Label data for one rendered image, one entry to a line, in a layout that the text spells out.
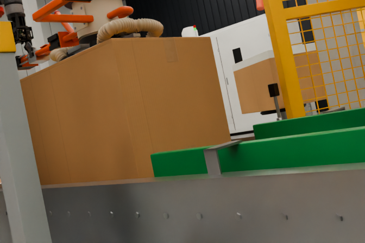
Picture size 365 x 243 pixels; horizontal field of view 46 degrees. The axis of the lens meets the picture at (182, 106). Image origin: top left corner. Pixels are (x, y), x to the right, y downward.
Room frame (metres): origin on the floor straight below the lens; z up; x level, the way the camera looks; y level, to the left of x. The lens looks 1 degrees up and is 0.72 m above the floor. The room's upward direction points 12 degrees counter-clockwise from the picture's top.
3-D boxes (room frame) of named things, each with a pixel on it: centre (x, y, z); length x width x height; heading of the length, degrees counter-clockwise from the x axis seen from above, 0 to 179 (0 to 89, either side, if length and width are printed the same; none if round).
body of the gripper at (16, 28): (1.87, 0.63, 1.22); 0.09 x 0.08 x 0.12; 45
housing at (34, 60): (1.79, 0.55, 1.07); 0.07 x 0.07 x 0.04; 45
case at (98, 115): (1.47, 0.22, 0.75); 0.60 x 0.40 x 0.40; 45
